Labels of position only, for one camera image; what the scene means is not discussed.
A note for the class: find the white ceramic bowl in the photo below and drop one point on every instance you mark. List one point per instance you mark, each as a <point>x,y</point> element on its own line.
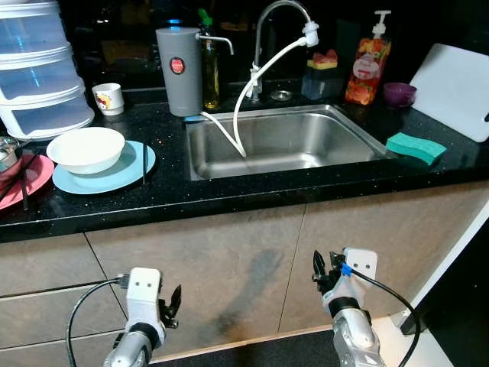
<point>85,149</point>

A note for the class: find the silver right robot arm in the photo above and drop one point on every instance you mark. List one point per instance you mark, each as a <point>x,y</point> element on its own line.
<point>355,336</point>

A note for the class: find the black floor mat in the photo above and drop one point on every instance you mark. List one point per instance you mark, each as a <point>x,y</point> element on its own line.
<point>260,355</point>

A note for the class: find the beige cabinet drawer front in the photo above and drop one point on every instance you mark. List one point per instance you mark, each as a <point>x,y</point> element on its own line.
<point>46,264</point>
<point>46,317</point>

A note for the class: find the stainless steel sink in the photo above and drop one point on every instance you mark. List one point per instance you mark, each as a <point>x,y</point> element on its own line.
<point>306,141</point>

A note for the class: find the light blue plate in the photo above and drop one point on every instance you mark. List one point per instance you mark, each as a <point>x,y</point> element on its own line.
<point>114,180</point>

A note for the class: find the black chopstick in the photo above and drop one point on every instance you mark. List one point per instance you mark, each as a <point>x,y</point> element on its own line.
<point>25,191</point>
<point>144,164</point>

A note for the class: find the green sponge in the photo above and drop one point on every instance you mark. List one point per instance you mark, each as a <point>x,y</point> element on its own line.
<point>416,147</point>

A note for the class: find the pink plate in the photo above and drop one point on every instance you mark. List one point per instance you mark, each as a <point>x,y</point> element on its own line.
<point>34,187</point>

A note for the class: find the round metal countertop cap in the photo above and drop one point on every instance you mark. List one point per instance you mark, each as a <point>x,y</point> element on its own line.
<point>281,95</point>

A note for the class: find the dark sponge holder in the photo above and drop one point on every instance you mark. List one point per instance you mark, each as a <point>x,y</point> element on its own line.
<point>322,86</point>

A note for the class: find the small purple bowl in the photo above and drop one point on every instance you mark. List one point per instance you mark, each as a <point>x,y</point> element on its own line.
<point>399,95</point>

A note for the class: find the orange dish soap pump bottle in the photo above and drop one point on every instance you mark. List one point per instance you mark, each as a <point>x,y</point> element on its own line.
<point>367,73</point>

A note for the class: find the white cup with red print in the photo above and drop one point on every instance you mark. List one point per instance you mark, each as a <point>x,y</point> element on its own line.
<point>108,99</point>

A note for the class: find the watermelon pattern sponge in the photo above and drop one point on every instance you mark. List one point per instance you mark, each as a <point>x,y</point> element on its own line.
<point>323,60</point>

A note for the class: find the grey water filter canister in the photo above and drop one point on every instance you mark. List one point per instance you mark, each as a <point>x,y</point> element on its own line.
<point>179,84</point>

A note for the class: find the white cutting board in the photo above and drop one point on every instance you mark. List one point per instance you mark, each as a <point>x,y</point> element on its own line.
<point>454,92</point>

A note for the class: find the stainless steel bowl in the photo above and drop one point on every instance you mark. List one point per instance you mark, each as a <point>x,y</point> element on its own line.
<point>8,153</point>

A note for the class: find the yellow oil bottle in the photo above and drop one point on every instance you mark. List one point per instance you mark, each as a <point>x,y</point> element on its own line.
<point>210,76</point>

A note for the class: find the chrome sink faucet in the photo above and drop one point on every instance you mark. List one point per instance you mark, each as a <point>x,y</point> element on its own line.
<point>258,46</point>

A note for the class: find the white faucet head attachment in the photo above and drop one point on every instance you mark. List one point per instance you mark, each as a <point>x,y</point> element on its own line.
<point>310,34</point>

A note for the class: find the white tiered plastic food container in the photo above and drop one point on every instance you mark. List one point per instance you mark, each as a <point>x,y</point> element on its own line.
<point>38,76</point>

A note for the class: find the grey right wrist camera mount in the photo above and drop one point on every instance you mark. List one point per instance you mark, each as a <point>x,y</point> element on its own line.
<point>361,261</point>

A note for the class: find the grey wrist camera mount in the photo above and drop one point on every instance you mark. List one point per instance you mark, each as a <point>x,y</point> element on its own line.
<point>361,261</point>
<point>144,294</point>

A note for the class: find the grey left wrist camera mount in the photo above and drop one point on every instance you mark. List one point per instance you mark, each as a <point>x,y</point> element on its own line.
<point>144,294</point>

